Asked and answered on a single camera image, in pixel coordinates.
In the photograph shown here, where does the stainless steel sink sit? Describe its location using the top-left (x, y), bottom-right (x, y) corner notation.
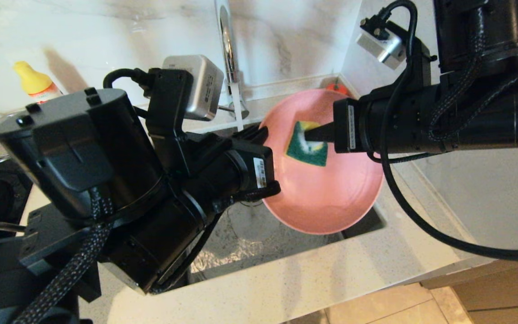
top-left (169, 110), bottom-right (386, 285)

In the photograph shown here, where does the orange dish soap bottle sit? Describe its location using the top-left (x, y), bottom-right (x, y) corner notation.
top-left (13, 61), bottom-right (63, 104)

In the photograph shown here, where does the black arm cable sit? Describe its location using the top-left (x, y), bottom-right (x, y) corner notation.
top-left (103, 68), bottom-right (154, 97)
top-left (367, 0), bottom-right (518, 262)

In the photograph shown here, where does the black braided cable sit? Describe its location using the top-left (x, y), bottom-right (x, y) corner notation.
top-left (428, 7), bottom-right (518, 144)
top-left (9, 189), bottom-right (116, 324)

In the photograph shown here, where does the chrome faucet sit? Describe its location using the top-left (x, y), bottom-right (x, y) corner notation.
top-left (215, 0), bottom-right (250, 132)

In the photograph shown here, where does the wooden cabinet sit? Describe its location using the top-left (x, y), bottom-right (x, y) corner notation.
top-left (420, 261), bottom-right (518, 324)

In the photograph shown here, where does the black braided right cable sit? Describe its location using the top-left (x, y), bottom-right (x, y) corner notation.
top-left (428, 7), bottom-right (518, 144)

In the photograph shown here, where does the pink plate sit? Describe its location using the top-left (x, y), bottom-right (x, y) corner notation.
top-left (259, 89), bottom-right (384, 235)

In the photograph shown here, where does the orange toy pumpkin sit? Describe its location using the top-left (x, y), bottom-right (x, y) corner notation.
top-left (326, 82), bottom-right (350, 97)

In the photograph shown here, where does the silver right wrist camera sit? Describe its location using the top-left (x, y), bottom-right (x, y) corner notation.
top-left (356, 17), bottom-right (407, 71)

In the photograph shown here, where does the yellow green sponge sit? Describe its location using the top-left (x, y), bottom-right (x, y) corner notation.
top-left (286, 120), bottom-right (329, 167)

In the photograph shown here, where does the black braided left cable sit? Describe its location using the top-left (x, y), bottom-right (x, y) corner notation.
top-left (9, 189), bottom-right (116, 324)

